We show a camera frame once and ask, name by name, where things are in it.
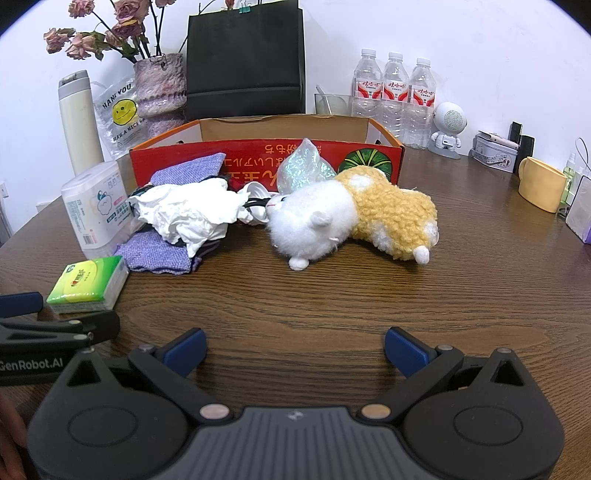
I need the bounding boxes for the small green bottle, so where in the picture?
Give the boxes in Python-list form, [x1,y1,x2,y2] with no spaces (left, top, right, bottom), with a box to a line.
[561,152,578,204]

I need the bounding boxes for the white plastic canister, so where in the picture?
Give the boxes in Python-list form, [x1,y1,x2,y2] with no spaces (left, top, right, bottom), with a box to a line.
[61,161,130,261]

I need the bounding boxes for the dried pink roses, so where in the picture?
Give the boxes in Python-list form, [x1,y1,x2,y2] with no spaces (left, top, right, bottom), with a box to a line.
[44,0,171,63]

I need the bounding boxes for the clear water bottle red label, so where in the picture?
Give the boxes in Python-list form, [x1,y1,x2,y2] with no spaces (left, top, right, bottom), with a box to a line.
[352,48,385,127]
[381,52,411,139]
[403,58,437,149]

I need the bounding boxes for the grey drinking glass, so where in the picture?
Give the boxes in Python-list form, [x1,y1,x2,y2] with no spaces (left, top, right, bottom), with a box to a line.
[315,92,352,116]

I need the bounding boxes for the iridescent clear plastic bag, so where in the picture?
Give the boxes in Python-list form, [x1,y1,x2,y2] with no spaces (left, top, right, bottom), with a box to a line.
[276,137,338,195]

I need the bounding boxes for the pink textured vase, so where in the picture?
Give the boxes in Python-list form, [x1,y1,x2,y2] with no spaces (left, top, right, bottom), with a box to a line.
[134,53,188,139]

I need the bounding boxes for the white thermos bottle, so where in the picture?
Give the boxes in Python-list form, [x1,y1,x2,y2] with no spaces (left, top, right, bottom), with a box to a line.
[58,70,105,178]

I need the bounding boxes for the white and yellow plush toy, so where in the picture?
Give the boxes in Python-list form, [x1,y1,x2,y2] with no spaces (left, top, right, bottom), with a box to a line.
[265,166,439,271]

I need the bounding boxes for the person's left hand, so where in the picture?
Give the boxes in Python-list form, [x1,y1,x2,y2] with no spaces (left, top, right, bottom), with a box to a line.
[0,392,26,480]

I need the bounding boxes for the wooden desktop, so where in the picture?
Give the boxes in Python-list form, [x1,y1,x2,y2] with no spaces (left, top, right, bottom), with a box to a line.
[0,138,591,462]

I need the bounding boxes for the purple box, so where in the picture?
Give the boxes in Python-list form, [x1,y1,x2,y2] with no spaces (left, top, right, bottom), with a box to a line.
[566,175,591,244]

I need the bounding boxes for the purple cloth pouch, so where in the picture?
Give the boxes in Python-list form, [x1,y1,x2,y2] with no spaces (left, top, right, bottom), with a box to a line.
[150,152,228,188]
[115,228,204,275]

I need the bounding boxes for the clear smiley plastic bag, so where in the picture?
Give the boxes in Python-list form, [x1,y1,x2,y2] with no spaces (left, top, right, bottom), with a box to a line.
[90,80,151,160]

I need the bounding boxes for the green tissue pack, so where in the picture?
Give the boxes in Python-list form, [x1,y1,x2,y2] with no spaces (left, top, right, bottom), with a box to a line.
[46,256,130,315]

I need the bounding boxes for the printed tin box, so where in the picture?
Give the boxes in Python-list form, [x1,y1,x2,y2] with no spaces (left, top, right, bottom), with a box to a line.
[470,130,520,174]

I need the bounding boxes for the red cardboard box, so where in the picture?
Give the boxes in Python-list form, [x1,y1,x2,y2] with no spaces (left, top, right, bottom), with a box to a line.
[129,115,406,195]

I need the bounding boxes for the black paper bag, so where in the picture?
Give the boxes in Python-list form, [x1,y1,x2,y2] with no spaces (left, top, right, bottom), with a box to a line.
[185,0,306,121]

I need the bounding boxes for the white robot figure speaker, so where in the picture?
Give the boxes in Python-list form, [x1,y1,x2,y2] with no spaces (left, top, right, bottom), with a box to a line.
[427,102,468,159]

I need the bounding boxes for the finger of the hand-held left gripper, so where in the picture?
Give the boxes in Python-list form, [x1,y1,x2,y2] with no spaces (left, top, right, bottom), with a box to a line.
[0,311,121,346]
[0,295,44,318]

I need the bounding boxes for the white tissue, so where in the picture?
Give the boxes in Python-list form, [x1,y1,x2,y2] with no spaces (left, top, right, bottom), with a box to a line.
[128,179,250,257]

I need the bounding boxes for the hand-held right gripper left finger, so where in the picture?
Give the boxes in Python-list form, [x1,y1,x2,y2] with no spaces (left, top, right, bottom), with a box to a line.
[56,327,230,424]

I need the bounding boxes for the yellow cup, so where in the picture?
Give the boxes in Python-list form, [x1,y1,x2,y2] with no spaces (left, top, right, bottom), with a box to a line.
[517,157,568,214]

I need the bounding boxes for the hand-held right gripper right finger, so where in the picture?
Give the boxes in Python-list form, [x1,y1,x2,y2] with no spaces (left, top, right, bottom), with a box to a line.
[359,327,536,423]

